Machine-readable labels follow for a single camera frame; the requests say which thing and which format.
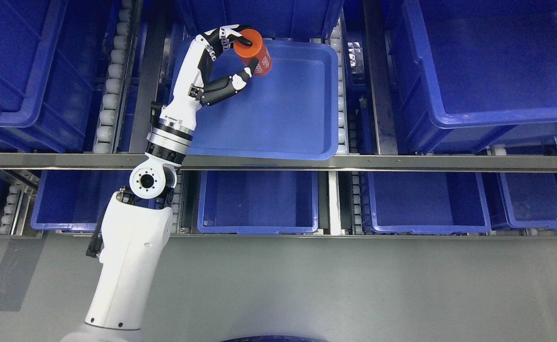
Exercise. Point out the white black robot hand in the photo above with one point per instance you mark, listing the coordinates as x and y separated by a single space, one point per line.
193 87

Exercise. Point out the orange cylindrical capacitor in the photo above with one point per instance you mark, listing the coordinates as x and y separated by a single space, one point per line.
258 50

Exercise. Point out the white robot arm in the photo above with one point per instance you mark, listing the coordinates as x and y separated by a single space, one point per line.
135 229

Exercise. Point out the blue bin lower middle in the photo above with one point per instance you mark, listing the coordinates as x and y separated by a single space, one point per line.
258 202

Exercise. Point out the blue bin top back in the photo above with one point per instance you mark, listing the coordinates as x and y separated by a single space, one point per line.
296 19

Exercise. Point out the blue bin upper left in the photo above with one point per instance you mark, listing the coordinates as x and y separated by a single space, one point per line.
51 55

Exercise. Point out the blue bin upper right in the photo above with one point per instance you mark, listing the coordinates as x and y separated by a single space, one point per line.
474 74

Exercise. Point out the blue bin lower far right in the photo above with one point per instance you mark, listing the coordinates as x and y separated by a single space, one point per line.
523 200

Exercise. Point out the steel shelf rack frame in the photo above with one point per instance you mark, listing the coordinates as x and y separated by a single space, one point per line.
145 55

